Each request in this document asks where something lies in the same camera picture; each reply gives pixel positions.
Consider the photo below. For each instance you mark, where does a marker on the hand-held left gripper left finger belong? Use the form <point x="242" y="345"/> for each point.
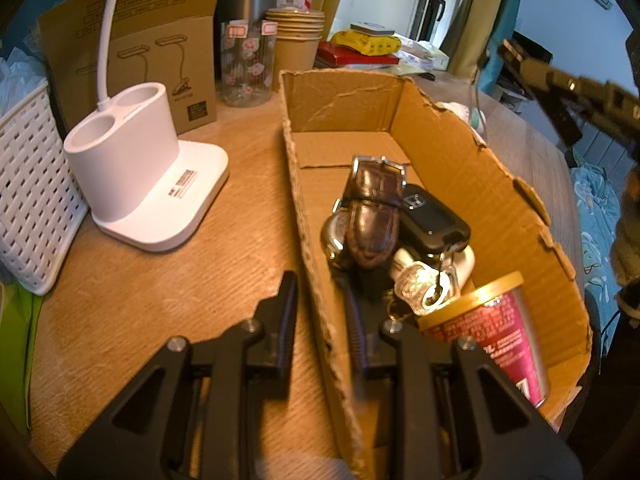
<point x="288" y="330"/>

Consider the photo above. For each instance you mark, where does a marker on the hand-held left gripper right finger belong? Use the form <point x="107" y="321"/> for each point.
<point x="357" y="332"/>

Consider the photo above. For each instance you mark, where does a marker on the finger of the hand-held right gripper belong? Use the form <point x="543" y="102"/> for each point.
<point x="570" y="85"/>

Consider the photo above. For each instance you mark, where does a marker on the black car key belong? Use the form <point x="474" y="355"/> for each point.
<point x="430" y="217"/>

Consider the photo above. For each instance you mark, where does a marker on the red label can gold lid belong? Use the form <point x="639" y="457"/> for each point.
<point x="500" y="335"/>

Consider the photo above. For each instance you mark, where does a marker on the cardboard box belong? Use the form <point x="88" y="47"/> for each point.
<point x="500" y="210"/>

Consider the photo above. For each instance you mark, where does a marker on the black monitor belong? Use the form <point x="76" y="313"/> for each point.
<point x="537" y="49"/>

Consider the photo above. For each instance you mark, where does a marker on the teal curtain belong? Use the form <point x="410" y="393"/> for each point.
<point x="502" y="15"/>

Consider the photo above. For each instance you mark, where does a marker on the white tape roll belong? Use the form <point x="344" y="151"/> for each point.
<point x="465" y="114"/>

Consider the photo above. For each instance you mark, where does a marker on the small black remote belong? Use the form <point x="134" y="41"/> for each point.
<point x="425" y="75"/>

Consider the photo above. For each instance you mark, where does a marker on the white flat box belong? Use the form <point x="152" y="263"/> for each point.
<point x="422" y="56"/>

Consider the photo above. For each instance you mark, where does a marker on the blue printed blanket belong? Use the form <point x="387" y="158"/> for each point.
<point x="595" y="240"/>

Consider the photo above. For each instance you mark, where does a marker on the white desk lamp base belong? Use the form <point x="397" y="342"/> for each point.
<point x="160" y="200"/>

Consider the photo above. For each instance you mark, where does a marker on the yellow packet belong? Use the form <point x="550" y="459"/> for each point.
<point x="367" y="45"/>

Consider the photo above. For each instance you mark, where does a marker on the small flat tin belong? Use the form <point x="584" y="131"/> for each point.
<point x="371" y="29"/>

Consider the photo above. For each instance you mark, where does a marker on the red book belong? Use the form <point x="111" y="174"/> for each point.
<point x="350" y="58"/>

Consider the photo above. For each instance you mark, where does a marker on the floral print glass jar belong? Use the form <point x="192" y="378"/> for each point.
<point x="247" y="72"/>

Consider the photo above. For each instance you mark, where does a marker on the green bag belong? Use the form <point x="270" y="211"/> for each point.
<point x="17" y="360"/>

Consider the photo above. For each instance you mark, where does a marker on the stack of brown paper cups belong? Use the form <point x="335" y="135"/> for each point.
<point x="297" y="47"/>

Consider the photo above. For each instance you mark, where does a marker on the white woven plastic basket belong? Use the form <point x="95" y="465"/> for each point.
<point x="35" y="195"/>

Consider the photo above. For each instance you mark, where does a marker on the stainless steel travel mug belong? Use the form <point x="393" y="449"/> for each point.
<point x="245" y="2"/>

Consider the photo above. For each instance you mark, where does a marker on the brown lamp packaging carton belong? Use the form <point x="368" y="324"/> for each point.
<point x="160" y="15"/>

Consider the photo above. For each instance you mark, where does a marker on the clear plastic bag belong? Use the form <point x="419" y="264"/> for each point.
<point x="20" y="77"/>

